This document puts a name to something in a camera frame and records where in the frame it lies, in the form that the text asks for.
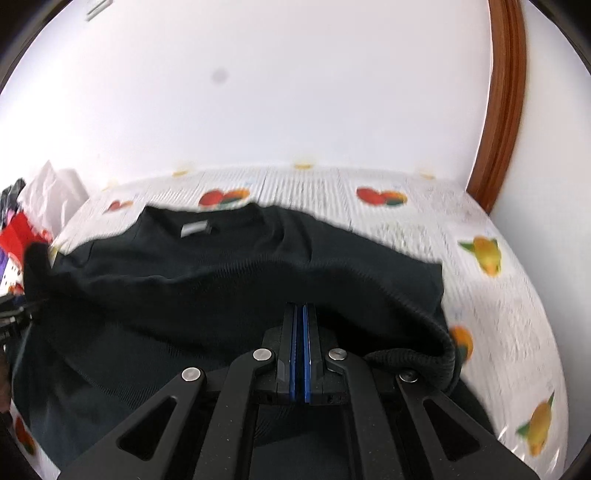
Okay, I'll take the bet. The white plastic bag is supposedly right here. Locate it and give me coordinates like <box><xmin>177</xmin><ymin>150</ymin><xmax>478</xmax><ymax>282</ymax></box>
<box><xmin>18</xmin><ymin>159</ymin><xmax>90</xmax><ymax>237</ymax></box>

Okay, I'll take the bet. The white printed cloth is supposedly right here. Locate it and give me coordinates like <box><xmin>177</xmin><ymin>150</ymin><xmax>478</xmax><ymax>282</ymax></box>
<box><xmin>0</xmin><ymin>254</ymin><xmax>25</xmax><ymax>296</ymax></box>

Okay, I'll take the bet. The fruit print tablecloth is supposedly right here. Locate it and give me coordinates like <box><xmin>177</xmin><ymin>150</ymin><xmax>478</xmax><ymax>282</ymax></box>
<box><xmin>9</xmin><ymin>166</ymin><xmax>571</xmax><ymax>480</ymax></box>

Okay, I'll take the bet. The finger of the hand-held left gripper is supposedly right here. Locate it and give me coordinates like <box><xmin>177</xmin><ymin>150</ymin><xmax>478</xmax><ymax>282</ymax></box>
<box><xmin>0</xmin><ymin>295</ymin><xmax>47</xmax><ymax>326</ymax></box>

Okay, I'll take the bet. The dark plaid cloth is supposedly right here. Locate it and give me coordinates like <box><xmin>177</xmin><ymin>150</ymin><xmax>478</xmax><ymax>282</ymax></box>
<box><xmin>0</xmin><ymin>178</ymin><xmax>27</xmax><ymax>227</ymax></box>

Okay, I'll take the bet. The red paper bag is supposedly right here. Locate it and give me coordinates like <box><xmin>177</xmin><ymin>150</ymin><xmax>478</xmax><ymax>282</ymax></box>
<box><xmin>0</xmin><ymin>215</ymin><xmax>51</xmax><ymax>260</ymax></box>

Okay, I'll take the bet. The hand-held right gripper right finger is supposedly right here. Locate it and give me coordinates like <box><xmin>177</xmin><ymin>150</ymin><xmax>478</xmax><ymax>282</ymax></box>
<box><xmin>301</xmin><ymin>302</ymin><xmax>542</xmax><ymax>480</ymax></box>

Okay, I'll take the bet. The black sweatshirt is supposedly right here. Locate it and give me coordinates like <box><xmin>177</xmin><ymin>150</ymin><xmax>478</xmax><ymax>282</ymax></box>
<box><xmin>11</xmin><ymin>203</ymin><xmax>462</xmax><ymax>480</ymax></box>

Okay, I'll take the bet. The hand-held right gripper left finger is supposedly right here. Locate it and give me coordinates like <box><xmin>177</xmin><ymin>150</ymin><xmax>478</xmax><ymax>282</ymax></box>
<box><xmin>58</xmin><ymin>302</ymin><xmax>299</xmax><ymax>480</ymax></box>

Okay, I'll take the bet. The brown wooden door frame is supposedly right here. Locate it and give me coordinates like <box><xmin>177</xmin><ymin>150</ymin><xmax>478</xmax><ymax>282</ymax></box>
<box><xmin>466</xmin><ymin>0</ymin><xmax>528</xmax><ymax>215</ymax></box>

